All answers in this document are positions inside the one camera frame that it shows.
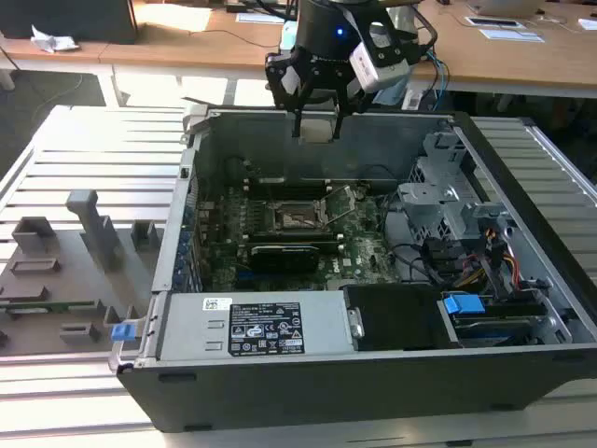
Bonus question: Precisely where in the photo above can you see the black plastic shroud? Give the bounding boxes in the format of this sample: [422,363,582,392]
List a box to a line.
[342,285,450,352]

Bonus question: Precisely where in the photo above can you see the CPU socket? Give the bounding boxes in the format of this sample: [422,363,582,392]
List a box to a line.
[271,199,328,233]

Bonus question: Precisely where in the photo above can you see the black monitor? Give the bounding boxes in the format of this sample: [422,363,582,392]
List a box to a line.
[0,0,139,46]

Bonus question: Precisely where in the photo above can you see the grey parts rack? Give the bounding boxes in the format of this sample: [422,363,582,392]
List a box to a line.
[0,189,167,358]

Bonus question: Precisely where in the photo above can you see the RAM slot white latches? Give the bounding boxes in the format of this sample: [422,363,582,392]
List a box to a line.
[238,235,345,243]
[244,176,331,185]
[238,245,345,254]
[244,187,331,194]

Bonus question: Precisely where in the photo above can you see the silver CPU plate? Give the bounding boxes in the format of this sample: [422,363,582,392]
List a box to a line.
[300,119,336,144]

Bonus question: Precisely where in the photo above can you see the silver metal disk bay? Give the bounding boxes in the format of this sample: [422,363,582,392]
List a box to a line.
[396,130,514,244]

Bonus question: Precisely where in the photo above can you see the black camera cable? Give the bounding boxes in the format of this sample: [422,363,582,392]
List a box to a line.
[410,7,439,50]

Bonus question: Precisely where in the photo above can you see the yellow black wire bundle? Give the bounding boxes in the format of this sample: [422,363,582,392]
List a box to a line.
[454,227,498,289]

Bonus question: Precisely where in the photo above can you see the crumpled white paper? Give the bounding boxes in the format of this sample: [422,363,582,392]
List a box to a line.
[30,25,80,53]

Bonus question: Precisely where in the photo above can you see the white paper sheet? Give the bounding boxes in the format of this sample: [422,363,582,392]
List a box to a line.
[479,28,545,44]
[235,12,286,25]

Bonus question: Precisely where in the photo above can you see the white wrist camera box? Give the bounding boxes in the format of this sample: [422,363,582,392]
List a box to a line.
[348,41,412,93]

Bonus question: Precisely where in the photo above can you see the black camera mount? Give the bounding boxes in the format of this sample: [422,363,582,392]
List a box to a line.
[367,16,423,66]

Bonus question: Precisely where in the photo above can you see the hard disk in blue carrier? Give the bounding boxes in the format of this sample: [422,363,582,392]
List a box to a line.
[437,291,551,349]

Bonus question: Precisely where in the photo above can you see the black grey PC case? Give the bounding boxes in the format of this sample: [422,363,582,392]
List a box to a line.
[107,105,597,433]

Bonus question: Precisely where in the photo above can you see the black graphics card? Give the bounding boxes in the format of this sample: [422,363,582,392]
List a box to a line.
[249,243,322,275]

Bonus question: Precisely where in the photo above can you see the silver power supply box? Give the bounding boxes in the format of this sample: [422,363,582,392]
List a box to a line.
[156,292,363,363]

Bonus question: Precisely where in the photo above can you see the pale blue teach pendant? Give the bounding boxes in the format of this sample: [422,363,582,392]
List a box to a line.
[278,21,408,107]

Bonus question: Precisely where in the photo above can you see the blue camera cable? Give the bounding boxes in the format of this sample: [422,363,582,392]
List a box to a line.
[426,49,451,102]

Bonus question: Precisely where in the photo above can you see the red orange wire bundle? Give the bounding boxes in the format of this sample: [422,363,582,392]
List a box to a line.
[503,245,524,287]

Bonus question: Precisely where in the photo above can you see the wooden desk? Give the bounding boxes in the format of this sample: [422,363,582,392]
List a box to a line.
[0,0,299,111]
[405,0,597,100]

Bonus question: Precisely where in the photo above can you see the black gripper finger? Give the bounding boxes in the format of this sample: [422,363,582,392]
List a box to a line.
[264,49,310,140]
[331,64,375,142]

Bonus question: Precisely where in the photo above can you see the green motherboard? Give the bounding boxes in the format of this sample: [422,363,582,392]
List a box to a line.
[195,179,403,293]

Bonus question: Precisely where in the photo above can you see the metal socket cover frame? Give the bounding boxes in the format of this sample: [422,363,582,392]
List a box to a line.
[316,185,359,220]

